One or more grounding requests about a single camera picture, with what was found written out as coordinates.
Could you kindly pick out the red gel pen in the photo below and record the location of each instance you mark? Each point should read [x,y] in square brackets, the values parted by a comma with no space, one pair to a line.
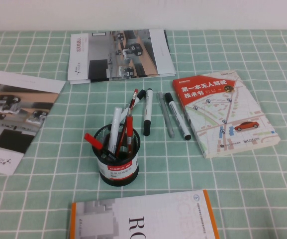
[129,127]

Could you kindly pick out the translucent grey pen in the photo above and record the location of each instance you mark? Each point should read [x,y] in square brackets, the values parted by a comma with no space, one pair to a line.
[165,117]

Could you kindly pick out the black mesh pen holder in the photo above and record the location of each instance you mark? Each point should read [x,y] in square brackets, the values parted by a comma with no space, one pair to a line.
[118,174]

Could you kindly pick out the all-white capped marker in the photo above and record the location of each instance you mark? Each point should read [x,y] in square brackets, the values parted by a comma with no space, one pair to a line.
[116,122]

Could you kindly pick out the red-capped black marker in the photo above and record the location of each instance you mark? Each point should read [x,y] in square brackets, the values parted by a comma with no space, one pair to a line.
[92,140]

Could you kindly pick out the robot photo brochure stack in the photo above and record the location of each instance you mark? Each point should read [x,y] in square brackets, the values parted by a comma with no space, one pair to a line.
[96,49]

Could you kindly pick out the red and white book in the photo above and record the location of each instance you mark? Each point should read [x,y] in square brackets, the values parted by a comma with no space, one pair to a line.
[232,112]

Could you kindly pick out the white book with orange edge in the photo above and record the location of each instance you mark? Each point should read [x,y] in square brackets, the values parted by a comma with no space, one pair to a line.
[145,219]

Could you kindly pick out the single robot photo brochure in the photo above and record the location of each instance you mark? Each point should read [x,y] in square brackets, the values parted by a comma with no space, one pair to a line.
[21,82]

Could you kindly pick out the green checkered tablecloth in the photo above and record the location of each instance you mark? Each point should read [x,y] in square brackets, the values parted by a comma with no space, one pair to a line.
[257,186]

